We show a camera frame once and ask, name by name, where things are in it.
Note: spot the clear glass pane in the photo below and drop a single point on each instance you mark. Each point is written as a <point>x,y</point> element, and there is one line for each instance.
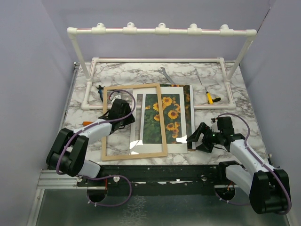
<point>191,113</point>

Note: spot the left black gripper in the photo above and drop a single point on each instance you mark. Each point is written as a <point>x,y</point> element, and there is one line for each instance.
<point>129,119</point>

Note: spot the wooden picture frame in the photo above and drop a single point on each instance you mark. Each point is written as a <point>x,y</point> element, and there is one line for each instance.
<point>164,152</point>

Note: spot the black yellow screwdriver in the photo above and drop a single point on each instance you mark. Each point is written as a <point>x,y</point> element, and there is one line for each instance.
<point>217,99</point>

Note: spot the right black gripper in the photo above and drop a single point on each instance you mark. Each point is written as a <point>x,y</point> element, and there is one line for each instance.
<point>206,147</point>

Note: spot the large grey wrench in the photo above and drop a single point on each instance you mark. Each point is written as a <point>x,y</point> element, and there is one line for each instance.
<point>163,72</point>

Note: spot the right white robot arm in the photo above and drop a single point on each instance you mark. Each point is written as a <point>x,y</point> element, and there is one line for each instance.
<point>267,187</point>

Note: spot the orange handled screwdriver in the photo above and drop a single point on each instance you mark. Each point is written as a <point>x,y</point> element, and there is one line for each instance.
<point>85,123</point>

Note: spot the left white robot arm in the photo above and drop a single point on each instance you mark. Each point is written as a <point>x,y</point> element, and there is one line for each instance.
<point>68,152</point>

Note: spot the white photo mat board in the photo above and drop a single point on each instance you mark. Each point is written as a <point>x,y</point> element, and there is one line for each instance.
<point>181,146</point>

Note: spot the blue handled pliers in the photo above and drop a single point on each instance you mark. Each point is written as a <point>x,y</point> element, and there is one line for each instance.
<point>100,91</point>

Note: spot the small yellow screwdriver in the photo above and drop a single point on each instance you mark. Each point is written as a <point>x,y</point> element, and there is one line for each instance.
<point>209,98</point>

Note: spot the white PVC pipe rack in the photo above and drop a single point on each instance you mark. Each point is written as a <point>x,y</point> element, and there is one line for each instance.
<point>161,29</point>

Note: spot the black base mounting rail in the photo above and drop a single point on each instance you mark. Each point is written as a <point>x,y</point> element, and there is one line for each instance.
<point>158,180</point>

